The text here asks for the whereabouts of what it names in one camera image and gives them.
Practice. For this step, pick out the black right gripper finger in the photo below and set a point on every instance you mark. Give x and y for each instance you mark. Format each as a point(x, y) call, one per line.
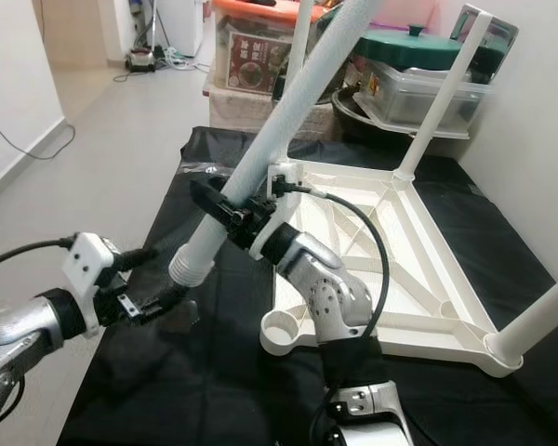
point(214, 200)

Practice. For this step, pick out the cream plastic children table top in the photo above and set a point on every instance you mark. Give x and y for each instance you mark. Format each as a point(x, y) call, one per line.
point(437, 269)

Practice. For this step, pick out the clear tape strip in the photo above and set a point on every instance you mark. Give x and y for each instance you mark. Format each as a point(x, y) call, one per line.
point(209, 169)

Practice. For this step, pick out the beige patterned cloth cover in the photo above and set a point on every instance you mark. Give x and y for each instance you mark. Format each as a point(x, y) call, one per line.
point(242, 111)

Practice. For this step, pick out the black tablecloth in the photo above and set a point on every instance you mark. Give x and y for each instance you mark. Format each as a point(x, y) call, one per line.
point(205, 390)

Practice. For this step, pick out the black wok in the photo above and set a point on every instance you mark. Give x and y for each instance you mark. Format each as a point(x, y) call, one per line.
point(349, 116)

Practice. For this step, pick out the orange lid storage box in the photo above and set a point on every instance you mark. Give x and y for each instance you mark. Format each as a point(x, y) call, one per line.
point(246, 60)

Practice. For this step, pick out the small floor appliance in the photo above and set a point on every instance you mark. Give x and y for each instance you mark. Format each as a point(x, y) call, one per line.
point(140, 60)

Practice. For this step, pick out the black plastic bag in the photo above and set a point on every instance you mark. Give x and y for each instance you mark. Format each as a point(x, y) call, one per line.
point(344, 74)

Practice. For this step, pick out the white cabinet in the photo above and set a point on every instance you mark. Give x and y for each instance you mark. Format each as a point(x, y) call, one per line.
point(181, 23)

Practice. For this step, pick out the clear plastic container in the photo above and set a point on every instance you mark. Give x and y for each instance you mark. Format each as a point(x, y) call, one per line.
point(409, 98)

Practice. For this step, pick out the green pot lid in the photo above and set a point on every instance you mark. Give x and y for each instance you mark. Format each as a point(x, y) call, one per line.
point(409, 48)

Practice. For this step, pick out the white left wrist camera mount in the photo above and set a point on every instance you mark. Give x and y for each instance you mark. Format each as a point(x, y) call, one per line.
point(88, 265)

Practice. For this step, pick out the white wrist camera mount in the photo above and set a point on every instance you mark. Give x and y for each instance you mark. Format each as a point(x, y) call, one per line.
point(88, 265)
point(286, 172)

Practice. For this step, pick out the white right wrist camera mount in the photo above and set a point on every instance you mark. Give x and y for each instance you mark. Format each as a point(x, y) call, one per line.
point(286, 172)

